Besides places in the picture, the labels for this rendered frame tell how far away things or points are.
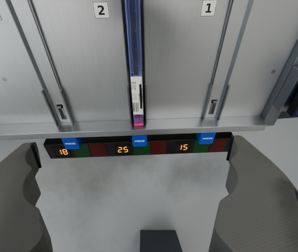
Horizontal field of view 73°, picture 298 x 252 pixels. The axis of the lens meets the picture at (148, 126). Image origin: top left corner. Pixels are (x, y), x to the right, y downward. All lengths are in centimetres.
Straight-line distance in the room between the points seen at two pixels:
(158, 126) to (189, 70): 9
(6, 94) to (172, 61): 22
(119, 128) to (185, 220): 90
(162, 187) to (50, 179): 56
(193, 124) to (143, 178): 78
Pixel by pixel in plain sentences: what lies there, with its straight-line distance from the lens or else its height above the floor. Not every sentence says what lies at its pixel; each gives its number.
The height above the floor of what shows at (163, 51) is 79.
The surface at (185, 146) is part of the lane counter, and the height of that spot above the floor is 66.
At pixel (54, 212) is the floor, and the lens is 120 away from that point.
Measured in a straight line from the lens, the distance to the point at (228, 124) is 32.
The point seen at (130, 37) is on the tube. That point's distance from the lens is 23.
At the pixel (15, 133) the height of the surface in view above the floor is 73.
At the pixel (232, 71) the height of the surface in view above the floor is 77.
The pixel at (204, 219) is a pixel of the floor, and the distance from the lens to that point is 117.
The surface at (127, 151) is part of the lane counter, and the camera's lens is 38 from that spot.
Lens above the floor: 103
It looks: 88 degrees down
